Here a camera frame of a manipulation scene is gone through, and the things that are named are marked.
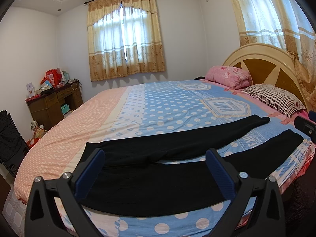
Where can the pink floral pillow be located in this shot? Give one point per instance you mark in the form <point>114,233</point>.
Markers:
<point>232,77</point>

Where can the striped pillow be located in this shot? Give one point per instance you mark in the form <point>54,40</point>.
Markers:
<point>278,99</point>

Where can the black folding chair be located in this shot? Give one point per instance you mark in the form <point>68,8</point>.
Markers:
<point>13,147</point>

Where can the black pants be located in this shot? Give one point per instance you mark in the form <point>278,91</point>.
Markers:
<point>160,175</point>

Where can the red gift bag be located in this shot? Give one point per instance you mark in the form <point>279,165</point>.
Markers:
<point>54,76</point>

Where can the bed with patterned sheet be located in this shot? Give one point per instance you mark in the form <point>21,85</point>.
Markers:
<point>149,109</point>

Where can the cream wooden headboard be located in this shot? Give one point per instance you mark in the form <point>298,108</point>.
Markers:
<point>268,65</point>

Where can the white photo card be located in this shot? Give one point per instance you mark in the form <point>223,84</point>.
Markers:
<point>31,90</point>

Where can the beige side curtain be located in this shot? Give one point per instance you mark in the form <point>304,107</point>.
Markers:
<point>283,24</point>

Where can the brown wooden desk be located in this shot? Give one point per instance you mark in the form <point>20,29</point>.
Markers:
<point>47,109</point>

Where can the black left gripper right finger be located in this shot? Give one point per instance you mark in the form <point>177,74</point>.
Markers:
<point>267,215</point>

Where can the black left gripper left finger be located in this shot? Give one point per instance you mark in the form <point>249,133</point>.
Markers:
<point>42,215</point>

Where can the beige window curtain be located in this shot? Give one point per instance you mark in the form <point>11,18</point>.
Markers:
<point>124,38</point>

